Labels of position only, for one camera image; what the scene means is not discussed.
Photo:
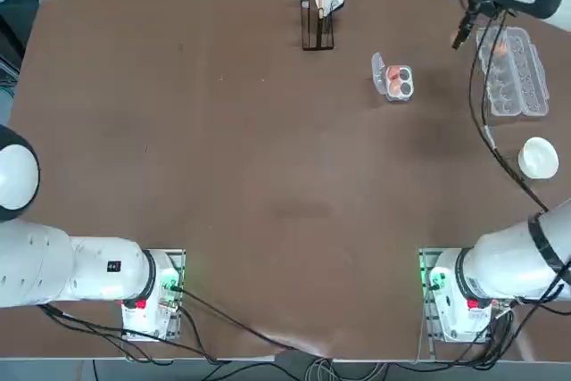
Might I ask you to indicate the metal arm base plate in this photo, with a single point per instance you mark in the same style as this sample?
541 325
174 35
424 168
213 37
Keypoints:
176 256
427 265

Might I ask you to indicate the white paper bowl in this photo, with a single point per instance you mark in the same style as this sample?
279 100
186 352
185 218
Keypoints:
538 158

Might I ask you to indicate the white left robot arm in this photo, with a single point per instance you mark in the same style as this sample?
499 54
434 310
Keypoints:
35 265

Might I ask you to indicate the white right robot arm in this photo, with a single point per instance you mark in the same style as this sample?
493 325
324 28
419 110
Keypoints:
504 265

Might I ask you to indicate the transparent twelve-slot egg tray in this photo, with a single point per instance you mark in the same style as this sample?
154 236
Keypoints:
531 77

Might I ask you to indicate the small four-slot egg tray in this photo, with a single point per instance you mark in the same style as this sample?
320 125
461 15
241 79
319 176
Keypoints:
400 80

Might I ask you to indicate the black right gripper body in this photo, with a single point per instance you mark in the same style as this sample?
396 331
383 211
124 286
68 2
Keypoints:
482 8

